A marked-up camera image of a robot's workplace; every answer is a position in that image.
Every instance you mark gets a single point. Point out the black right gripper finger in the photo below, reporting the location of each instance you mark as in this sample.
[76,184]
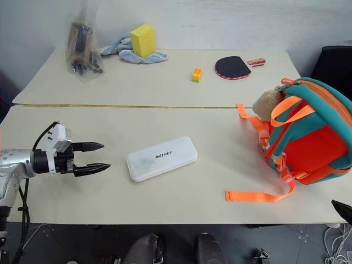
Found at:
[344,211]

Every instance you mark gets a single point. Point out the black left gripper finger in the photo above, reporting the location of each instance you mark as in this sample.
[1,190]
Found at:
[92,168]
[89,146]

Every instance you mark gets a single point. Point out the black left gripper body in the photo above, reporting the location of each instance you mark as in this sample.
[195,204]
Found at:
[63,162]

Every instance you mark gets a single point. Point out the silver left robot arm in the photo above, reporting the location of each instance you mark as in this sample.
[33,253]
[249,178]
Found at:
[15,160]

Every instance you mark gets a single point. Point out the white rectangular case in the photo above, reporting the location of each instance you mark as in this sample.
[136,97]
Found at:
[162,158]

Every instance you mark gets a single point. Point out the teal and orange backpack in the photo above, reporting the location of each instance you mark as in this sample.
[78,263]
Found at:
[310,137]

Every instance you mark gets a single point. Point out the beige plush toy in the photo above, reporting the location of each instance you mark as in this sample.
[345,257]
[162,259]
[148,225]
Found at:
[265,104]

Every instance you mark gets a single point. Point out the clear plastic bag of parts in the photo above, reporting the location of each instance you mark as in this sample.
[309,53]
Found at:
[82,52]

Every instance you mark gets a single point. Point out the light blue towel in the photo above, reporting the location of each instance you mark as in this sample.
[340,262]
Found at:
[129,53]

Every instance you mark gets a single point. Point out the yellow sponge block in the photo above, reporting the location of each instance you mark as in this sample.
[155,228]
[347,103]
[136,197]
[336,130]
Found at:
[142,40]

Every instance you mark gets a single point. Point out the yellow orange green toy brick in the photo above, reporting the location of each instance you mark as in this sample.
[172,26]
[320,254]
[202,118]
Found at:
[197,75]

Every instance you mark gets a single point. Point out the black chair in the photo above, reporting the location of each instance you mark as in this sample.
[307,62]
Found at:
[334,66]

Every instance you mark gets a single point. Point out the black table tennis paddle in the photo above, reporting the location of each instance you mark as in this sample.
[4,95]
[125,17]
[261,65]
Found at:
[232,67]

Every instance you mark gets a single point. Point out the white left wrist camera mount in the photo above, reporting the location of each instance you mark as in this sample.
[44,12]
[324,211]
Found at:
[56,136]

